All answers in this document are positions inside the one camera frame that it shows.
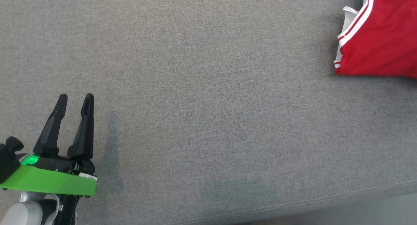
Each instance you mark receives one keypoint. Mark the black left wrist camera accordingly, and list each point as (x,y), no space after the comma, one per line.
(8,160)

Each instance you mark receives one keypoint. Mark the grey fabric sofa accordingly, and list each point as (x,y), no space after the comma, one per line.
(211,104)

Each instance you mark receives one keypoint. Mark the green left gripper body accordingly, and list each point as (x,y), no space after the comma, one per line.
(49,182)

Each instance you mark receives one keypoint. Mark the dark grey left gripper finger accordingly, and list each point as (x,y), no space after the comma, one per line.
(84,137)
(50,133)

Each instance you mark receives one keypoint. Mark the red Bulls 23 jersey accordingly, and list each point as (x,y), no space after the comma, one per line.
(384,39)

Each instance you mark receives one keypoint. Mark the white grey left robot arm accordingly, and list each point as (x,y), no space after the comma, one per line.
(22,213)

